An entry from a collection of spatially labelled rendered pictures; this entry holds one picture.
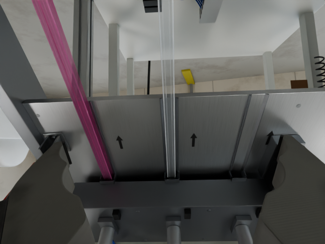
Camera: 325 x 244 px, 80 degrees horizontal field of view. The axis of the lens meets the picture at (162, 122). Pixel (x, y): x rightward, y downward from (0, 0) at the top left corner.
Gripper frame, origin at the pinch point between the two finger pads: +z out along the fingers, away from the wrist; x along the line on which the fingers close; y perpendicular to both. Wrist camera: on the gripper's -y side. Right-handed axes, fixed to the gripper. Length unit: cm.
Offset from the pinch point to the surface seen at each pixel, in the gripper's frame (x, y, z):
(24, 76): -19.1, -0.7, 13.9
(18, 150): -237, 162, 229
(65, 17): -81, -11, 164
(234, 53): 31, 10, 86
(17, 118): -19.7, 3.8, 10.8
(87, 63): -21.1, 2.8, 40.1
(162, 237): -2.2, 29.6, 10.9
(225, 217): 8.3, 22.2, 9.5
